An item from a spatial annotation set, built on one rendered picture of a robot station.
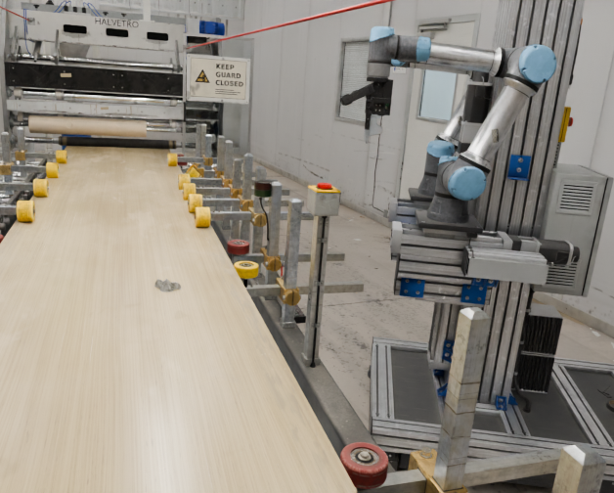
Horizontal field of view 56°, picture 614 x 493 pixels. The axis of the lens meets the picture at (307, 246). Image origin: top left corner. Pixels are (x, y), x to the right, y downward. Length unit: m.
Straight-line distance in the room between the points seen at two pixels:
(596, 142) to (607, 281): 0.93
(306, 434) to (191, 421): 0.21
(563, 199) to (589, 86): 2.18
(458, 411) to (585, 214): 1.52
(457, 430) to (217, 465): 0.39
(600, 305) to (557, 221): 2.07
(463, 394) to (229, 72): 3.82
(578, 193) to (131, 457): 1.84
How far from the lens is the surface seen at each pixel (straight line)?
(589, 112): 4.43
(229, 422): 1.09
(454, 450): 1.02
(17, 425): 1.14
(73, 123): 4.54
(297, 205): 1.80
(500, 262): 2.07
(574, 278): 2.44
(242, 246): 2.08
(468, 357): 0.94
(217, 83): 4.52
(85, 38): 4.78
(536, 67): 2.00
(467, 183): 1.97
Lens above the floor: 1.50
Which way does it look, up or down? 16 degrees down
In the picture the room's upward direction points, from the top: 4 degrees clockwise
